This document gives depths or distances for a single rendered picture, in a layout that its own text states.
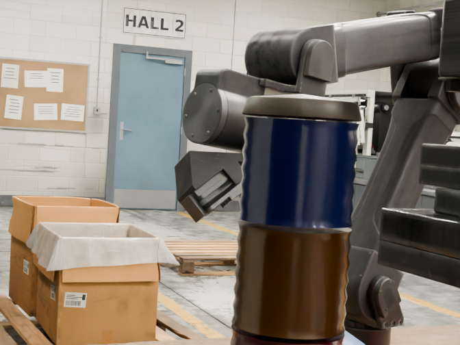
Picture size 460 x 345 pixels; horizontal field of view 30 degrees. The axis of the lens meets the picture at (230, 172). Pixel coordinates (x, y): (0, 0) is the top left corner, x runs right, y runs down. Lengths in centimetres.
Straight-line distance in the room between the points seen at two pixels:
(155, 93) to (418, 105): 1074
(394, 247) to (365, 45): 41
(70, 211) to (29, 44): 696
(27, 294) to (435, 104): 381
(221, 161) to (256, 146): 52
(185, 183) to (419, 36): 34
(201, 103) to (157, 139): 1092
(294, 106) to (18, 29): 1113
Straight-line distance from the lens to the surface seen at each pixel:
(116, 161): 1158
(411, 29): 98
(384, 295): 94
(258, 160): 27
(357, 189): 959
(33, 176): 1140
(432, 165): 57
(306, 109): 27
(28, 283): 464
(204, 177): 78
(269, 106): 27
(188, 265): 679
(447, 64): 55
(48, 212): 455
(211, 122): 78
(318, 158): 27
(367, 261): 93
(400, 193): 97
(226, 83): 79
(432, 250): 51
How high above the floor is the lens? 119
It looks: 3 degrees down
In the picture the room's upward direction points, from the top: 4 degrees clockwise
